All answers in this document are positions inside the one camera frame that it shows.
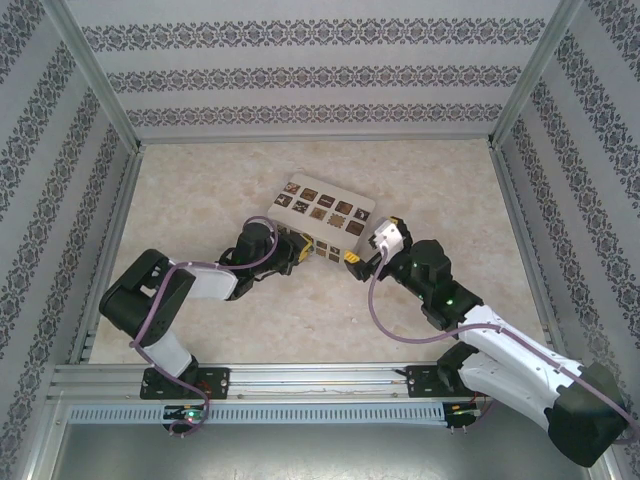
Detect aluminium frame rail long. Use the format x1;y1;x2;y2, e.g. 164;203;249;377
67;144;146;366

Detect grey slotted cable duct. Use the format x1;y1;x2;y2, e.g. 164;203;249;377
67;402;447;427

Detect circuit board with green light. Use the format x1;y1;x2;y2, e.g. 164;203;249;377
163;405;209;424

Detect wooden box with patterned tiles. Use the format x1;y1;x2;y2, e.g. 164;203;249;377
267;172;377;265

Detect aluminium frame rail short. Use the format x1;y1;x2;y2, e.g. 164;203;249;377
138;133;494;148

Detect black base plate right arm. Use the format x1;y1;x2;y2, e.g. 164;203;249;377
404;364;464;400

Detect black base plate left arm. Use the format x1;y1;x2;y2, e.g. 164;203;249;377
139;367;232;401

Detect aluminium frame post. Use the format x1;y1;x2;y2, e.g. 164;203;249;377
39;0;146;154
488;0;585;147

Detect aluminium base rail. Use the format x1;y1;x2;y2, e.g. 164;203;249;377
47;362;496;401

